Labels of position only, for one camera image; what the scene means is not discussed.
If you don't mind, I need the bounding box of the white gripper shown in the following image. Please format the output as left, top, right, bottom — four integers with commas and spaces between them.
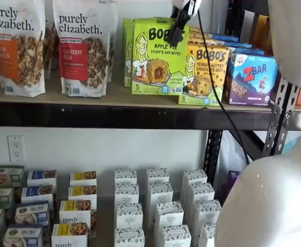
166, 0, 203, 45

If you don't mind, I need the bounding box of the green Bobo's apple pie box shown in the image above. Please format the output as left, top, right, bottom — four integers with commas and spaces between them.
131, 17, 190, 96
121, 17, 136, 89

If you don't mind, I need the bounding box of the yellow Bobo's peanut butter box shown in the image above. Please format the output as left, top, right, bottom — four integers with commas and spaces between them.
178, 43, 229, 107
188, 26, 208, 37
188, 35, 229, 48

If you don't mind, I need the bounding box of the blue Zbar snack box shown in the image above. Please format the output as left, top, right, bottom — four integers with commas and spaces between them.
216, 40, 253, 50
229, 47, 266, 56
223, 52, 279, 107
208, 32, 240, 42

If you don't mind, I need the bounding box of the red white granola cereal box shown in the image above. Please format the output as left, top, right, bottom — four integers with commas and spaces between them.
52, 0, 118, 98

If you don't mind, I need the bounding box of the beige snack shelf board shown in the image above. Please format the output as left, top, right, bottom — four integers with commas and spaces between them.
0, 58, 273, 110

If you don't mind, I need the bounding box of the black metal shelf rack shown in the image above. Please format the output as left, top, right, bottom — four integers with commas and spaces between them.
0, 0, 301, 186

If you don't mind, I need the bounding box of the black neighbouring shelf rack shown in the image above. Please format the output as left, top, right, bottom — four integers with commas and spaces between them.
280, 76, 301, 155

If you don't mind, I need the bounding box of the purple snack box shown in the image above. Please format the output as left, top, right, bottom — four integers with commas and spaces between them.
220, 169, 241, 199

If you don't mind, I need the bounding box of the yellow cereal box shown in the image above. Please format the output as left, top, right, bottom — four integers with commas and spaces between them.
51, 222, 90, 247
59, 200, 98, 238
69, 170, 98, 187
67, 185, 98, 204

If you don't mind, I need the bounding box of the blue cereal box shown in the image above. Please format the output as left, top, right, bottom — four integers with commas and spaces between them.
21, 184, 54, 204
3, 223, 44, 247
14, 201, 50, 227
26, 169, 58, 189

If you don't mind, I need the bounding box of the purely elizabeth granola bag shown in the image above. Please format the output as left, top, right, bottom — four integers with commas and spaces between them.
43, 21, 61, 81

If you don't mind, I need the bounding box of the white plastic sheet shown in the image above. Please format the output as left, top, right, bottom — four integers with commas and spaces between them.
215, 131, 246, 181

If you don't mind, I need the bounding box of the white organic pantry carton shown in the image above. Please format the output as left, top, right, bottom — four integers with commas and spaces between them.
154, 201, 184, 232
194, 199, 222, 227
161, 224, 192, 247
114, 183, 140, 206
147, 181, 174, 224
182, 169, 208, 188
114, 168, 138, 186
188, 182, 216, 206
146, 168, 170, 185
113, 227, 146, 247
198, 223, 217, 247
116, 203, 144, 230

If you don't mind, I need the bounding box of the orange label granola bag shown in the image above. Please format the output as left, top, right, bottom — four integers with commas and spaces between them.
0, 0, 46, 98

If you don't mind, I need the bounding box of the white patterned cartons group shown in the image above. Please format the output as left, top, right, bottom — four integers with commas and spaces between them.
0, 164, 218, 247

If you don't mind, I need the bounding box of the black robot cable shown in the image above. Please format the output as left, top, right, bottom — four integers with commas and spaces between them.
196, 7, 252, 166

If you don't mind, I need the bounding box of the white wall outlet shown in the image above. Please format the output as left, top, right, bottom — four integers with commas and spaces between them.
7, 135, 25, 163

